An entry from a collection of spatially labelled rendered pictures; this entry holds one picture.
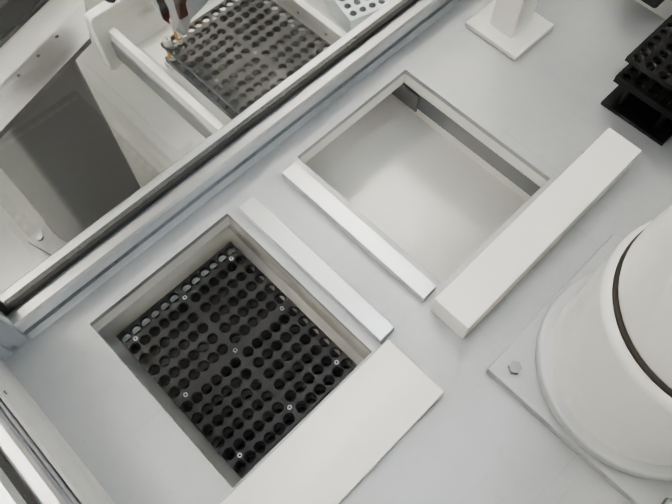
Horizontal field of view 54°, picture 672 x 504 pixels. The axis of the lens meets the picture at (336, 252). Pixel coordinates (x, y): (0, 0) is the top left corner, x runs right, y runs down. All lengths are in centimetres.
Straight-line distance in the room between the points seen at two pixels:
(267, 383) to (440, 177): 40
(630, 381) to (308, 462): 31
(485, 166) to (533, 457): 44
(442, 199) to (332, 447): 41
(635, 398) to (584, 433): 12
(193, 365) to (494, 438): 34
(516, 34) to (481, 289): 40
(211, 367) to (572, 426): 39
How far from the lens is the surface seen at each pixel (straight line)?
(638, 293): 55
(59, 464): 65
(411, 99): 101
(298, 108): 83
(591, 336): 62
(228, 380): 77
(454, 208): 94
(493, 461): 72
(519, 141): 88
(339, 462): 69
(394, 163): 97
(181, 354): 79
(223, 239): 91
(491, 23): 98
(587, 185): 82
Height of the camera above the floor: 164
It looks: 64 degrees down
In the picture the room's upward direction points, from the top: straight up
